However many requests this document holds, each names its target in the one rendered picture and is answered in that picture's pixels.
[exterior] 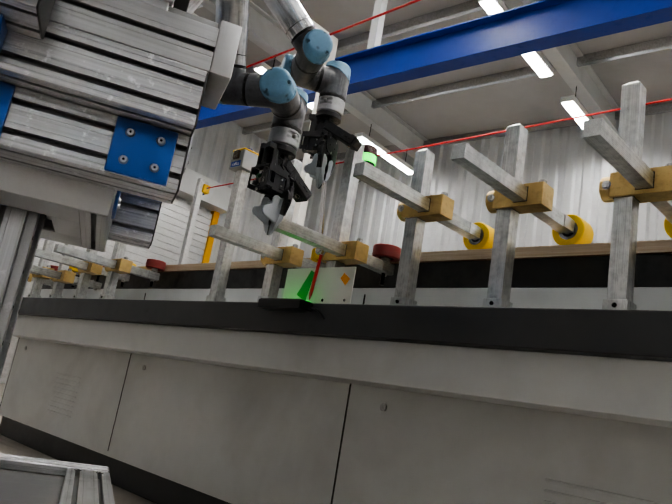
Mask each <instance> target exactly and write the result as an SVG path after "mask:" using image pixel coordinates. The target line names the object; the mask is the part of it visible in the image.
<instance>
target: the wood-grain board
mask: <svg viewBox="0 0 672 504"><path fill-rule="evenodd" d="M610 245H611V242H609V243H589V244H570V245H550V246H531V247H515V256H514V259H533V258H560V257H588V256H610ZM669 253H672V239H668V240H648V241H637V248H636V255H642V254H669ZM491 256H492V248H491V249H472V250H452V251H433V252H421V257H420V263H425V262H452V261H479V260H491ZM215 265H216V263H197V264H178V265H166V267H165V271H158V272H181V271H208V270H215ZM262 268H266V266H264V265H263V264H262V262H261V260H256V261H236V262H231V267H230V270H235V269H262Z"/></svg>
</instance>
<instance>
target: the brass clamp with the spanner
mask: <svg viewBox="0 0 672 504"><path fill-rule="evenodd" d="M342 243H344V244H346V245H347V246H346V252H345V256H336V255H333V254H331V253H328V252H326V253H325V254H324V255H323V256H322V260H321V261H322V262H323V263H326V262H327V261H338V262H340V263H343V264H345V265H350V264H367V258H368V252H369V245H366V244H364V243H362V242H360V241H343V242H342Z"/></svg>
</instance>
